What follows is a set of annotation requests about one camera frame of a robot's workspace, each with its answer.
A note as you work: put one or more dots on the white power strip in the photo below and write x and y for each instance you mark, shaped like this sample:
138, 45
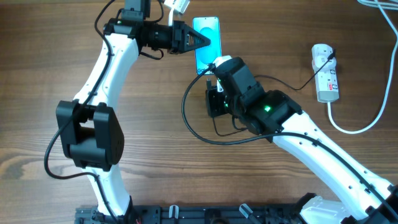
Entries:
326, 82

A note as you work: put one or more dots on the white round charger adapter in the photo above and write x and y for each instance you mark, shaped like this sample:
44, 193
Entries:
323, 62

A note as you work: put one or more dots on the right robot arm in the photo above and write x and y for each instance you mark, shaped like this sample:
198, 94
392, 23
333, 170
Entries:
364, 197

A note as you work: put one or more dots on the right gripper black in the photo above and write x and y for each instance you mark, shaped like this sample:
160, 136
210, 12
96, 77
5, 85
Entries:
214, 109

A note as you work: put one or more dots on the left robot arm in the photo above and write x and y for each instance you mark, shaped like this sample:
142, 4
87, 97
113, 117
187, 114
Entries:
88, 128

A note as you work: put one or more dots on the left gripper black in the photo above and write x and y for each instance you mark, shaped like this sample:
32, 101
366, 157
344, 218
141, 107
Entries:
180, 31

